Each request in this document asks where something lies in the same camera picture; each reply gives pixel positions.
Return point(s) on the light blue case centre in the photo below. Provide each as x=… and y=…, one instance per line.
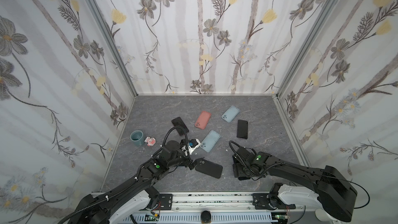
x=210, y=141

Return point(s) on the teal ceramic cup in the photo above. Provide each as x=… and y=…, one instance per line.
x=137, y=138

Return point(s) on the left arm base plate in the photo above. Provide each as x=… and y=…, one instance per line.
x=162, y=202

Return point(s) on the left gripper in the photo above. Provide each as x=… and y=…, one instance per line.
x=188, y=162

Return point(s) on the pink phone case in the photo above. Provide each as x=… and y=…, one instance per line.
x=203, y=120

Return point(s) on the black phone far left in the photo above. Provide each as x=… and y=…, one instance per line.
x=178, y=122

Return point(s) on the small pink white toy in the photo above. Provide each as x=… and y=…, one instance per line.
x=150, y=141

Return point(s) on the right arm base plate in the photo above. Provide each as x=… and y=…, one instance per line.
x=270, y=202

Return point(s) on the black phone case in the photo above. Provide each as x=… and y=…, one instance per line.
x=212, y=169

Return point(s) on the black round knob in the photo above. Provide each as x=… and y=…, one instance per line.
x=206, y=217

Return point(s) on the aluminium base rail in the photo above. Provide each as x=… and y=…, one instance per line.
x=225, y=208

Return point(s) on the black phone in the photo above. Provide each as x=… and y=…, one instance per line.
x=178, y=122
x=242, y=129

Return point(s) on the light blue case far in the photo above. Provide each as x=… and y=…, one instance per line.
x=230, y=114

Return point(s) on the white cylinder object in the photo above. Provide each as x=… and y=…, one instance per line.
x=322, y=215

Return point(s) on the black phone far right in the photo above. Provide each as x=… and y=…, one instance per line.
x=242, y=129

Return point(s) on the light blue case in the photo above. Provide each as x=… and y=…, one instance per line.
x=210, y=141
x=230, y=114

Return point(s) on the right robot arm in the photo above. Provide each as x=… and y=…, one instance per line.
x=323, y=188

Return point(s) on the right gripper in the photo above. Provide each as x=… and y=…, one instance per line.
x=238, y=168

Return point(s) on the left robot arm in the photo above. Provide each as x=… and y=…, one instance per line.
x=100, y=209

